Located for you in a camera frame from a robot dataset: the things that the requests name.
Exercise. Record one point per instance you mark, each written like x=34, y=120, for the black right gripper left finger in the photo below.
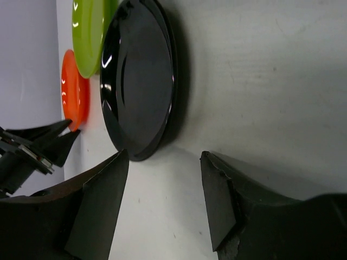
x=75, y=219

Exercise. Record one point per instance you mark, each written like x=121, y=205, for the orange plate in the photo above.
x=75, y=92

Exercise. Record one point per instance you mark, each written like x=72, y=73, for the lime green plate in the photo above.
x=90, y=20

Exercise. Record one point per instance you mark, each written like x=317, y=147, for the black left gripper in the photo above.
x=19, y=161

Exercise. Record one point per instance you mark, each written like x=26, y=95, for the small black plate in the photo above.
x=138, y=77

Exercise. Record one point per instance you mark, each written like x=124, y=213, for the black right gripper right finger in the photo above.
x=249, y=221

